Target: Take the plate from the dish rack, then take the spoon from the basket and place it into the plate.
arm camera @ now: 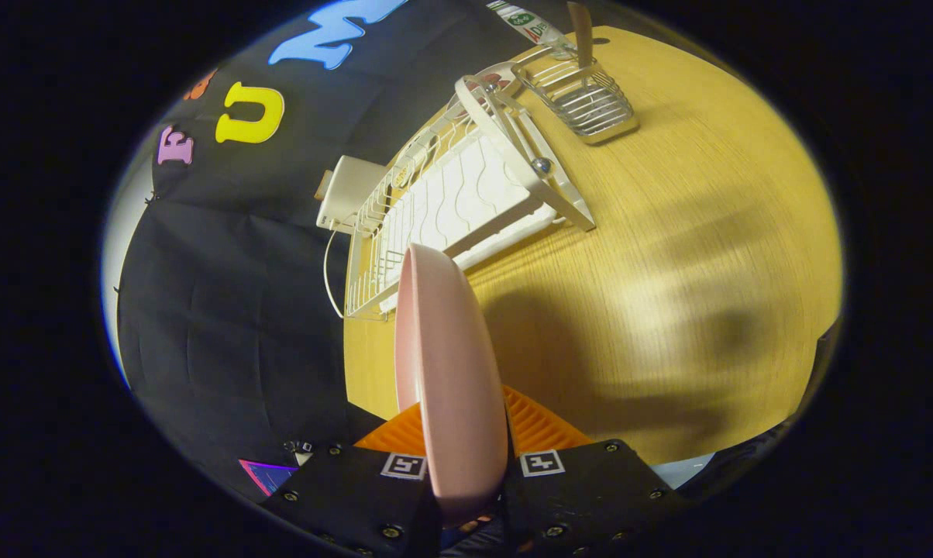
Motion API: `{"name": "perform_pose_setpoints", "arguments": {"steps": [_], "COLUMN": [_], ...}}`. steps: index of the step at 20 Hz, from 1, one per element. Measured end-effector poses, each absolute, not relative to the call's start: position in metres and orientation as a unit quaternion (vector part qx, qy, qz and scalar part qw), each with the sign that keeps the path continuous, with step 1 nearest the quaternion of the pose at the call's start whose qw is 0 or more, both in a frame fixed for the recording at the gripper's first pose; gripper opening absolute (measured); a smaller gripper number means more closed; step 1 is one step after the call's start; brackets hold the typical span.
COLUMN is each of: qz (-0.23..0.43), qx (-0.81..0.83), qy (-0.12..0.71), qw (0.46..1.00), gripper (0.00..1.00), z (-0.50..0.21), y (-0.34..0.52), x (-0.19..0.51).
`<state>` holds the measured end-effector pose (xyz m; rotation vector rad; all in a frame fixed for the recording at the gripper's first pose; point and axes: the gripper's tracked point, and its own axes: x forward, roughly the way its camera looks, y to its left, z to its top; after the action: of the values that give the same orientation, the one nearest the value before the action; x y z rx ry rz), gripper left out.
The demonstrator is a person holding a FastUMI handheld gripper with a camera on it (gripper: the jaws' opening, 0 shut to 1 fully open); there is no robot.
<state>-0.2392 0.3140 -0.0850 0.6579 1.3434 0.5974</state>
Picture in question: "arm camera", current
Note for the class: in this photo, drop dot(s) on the red meat slices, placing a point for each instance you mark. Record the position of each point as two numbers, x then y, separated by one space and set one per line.
499 80

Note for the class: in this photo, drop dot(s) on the purple glowing panel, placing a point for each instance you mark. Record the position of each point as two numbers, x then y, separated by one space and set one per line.
269 474

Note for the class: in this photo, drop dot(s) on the pink plate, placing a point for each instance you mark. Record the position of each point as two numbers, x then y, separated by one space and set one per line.
451 372

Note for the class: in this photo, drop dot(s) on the toast slice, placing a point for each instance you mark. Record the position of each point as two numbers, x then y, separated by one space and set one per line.
323 184

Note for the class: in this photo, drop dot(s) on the white toaster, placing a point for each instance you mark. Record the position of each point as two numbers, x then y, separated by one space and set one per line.
350 194

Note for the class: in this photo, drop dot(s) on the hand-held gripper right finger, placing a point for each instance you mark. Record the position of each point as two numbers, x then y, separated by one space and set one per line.
583 496

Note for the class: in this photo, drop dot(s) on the white green-label bottle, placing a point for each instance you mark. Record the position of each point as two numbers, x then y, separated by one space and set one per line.
532 27

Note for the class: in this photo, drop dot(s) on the black backdrop cloth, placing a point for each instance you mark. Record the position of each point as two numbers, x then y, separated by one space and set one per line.
226 310

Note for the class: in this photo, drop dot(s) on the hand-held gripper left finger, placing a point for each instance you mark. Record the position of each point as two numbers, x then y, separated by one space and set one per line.
350 496

